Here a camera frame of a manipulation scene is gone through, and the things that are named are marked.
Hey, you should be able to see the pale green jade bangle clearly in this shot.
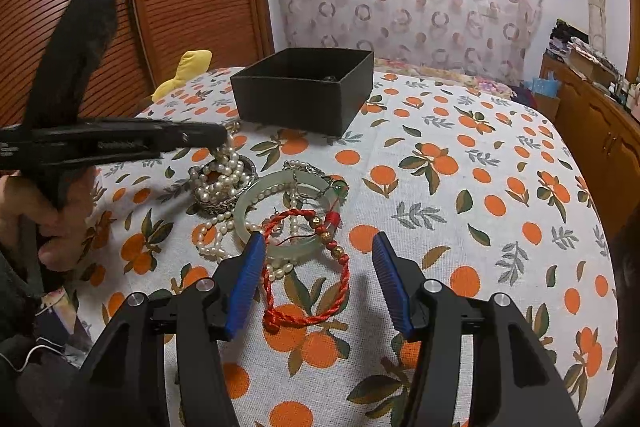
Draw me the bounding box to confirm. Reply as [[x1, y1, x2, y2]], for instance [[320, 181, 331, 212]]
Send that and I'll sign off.
[[234, 172, 346, 260]]

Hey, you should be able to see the wooden sideboard cabinet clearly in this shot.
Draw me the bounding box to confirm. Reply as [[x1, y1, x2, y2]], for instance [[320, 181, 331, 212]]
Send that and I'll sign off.
[[539, 52, 640, 233]]

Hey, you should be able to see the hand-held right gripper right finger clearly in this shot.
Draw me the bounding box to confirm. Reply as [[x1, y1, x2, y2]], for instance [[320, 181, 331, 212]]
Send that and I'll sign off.
[[371, 231, 583, 427]]

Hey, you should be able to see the silver chain bracelet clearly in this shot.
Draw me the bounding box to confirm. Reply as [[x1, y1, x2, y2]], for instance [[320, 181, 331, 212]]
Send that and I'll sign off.
[[281, 161, 342, 204]]

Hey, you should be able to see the red rope bracelet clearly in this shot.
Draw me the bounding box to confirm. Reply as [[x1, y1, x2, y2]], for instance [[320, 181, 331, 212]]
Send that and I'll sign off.
[[260, 208, 352, 334]]

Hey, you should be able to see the orange fruit print tablecloth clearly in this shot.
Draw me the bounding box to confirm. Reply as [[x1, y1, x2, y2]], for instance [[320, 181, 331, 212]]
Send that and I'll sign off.
[[75, 66, 622, 427]]

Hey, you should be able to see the carved silver bangle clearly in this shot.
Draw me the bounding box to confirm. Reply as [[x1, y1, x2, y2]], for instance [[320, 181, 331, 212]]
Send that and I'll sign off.
[[191, 157, 259, 216]]

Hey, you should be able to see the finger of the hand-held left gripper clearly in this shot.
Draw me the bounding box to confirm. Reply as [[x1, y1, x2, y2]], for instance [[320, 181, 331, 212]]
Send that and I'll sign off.
[[22, 0, 118, 128], [150, 119, 230, 155]]

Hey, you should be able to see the person's left forearm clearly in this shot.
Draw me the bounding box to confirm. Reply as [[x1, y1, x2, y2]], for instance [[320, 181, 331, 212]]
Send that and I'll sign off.
[[0, 247, 51, 358]]

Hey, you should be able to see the stack of folded clothes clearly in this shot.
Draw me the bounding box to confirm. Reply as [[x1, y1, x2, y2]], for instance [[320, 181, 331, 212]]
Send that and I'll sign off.
[[549, 19, 592, 58]]

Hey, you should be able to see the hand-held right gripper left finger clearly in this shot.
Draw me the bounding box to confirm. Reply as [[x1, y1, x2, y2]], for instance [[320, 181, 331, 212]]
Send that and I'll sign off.
[[55, 232, 268, 427]]

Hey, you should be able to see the blue tissue paper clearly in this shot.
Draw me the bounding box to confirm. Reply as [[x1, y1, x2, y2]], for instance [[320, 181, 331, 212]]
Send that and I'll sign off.
[[524, 77, 562, 102]]

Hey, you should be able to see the white pearl necklace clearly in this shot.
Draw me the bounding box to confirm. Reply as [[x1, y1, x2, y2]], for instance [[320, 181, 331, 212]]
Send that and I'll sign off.
[[189, 146, 301, 285]]

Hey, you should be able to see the floral bedsheet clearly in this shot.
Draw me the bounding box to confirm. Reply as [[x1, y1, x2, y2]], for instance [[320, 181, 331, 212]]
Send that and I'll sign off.
[[372, 56, 517, 102]]

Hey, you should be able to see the cardboard box with patterned cloth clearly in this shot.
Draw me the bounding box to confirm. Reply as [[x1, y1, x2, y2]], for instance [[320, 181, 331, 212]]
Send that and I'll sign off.
[[567, 36, 622, 80]]

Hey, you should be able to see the thin white cable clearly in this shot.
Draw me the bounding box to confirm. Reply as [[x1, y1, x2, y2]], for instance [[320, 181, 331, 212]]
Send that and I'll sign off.
[[0, 343, 67, 374]]

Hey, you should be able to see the yellow plush toy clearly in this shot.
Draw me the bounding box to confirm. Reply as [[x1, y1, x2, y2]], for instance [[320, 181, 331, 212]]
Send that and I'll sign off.
[[151, 50, 213, 102]]

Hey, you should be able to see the black jewelry box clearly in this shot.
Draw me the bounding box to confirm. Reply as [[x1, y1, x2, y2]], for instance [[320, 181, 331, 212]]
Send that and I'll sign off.
[[230, 48, 375, 138]]

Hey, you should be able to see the person's left hand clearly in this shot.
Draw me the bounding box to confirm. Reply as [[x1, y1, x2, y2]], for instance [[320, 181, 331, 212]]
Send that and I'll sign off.
[[0, 166, 107, 274]]

